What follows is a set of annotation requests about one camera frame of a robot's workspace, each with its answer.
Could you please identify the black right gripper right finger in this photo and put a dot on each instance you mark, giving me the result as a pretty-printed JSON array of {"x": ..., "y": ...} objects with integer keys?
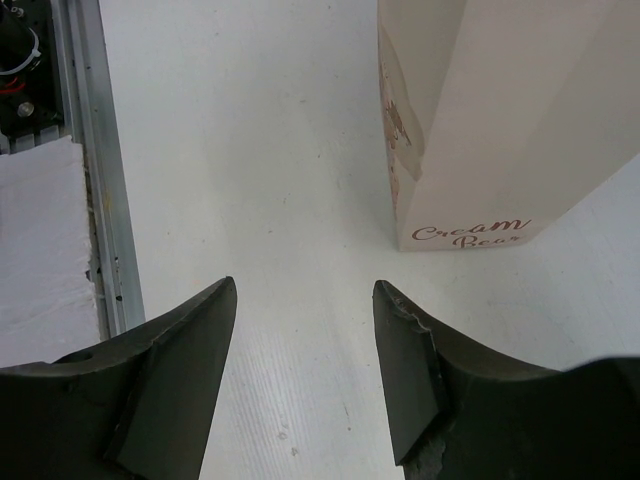
[{"x": 458, "y": 409}]

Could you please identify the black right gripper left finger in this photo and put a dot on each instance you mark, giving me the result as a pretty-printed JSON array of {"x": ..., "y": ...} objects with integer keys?
[{"x": 137, "y": 406}]

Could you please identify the beige cream bear paper bag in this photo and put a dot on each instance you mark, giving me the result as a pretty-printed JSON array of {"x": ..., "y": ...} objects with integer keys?
[{"x": 501, "y": 116}]

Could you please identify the white paper sheet front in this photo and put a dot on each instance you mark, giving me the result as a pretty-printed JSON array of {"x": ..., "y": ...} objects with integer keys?
[{"x": 48, "y": 303}]

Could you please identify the aluminium table rail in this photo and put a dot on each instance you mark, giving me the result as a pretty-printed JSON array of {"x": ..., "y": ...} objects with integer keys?
[{"x": 90, "y": 118}]

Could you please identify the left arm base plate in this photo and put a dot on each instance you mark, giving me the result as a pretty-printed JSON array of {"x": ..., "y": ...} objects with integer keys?
[{"x": 30, "y": 82}]

